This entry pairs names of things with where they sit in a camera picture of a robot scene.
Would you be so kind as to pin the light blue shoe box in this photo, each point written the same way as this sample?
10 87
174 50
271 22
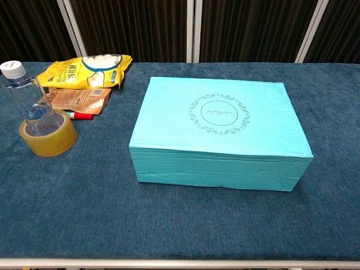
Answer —
197 135

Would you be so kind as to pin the red marker pen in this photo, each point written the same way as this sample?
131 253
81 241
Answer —
83 116

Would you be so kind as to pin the clear packing tape roll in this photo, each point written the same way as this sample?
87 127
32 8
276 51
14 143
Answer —
56 146

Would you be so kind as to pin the clear plastic water bottle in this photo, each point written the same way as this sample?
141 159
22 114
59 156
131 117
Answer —
28 95

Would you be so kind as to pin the yellow snack bag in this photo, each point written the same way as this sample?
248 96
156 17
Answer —
70 76

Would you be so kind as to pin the brown snack pouch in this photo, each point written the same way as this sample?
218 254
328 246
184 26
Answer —
78 99

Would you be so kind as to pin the dark blue tablecloth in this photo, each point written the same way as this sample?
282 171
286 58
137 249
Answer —
84 211

